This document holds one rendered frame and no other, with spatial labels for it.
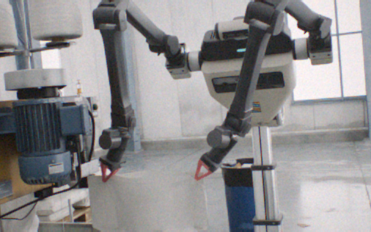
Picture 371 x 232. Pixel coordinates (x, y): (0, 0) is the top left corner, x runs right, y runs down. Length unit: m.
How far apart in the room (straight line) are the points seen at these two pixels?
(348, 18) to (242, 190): 6.36
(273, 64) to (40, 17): 0.89
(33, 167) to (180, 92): 8.80
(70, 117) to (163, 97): 8.90
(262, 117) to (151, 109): 8.45
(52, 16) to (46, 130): 0.37
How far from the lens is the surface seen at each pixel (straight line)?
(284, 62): 1.74
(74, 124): 1.30
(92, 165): 1.83
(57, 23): 1.43
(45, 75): 1.28
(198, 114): 9.89
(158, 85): 10.20
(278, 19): 1.27
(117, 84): 1.50
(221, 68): 1.79
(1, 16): 1.62
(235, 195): 3.70
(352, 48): 9.40
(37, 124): 1.29
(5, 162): 1.44
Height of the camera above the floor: 1.31
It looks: 3 degrees down
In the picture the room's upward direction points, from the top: 5 degrees counter-clockwise
